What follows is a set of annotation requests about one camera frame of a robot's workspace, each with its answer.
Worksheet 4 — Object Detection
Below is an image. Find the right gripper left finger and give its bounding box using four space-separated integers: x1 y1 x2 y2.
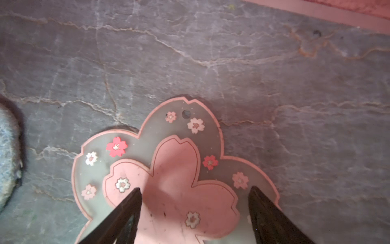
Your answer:
80 188 142 244

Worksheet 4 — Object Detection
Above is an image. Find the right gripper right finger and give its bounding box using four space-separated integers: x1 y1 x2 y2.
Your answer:
248 186 314 244

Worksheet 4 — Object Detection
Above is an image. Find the pink flower coaster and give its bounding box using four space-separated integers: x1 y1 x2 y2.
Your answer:
72 97 280 244

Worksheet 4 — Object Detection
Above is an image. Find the grey woven round coaster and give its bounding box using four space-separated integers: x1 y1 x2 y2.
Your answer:
1 104 23 210

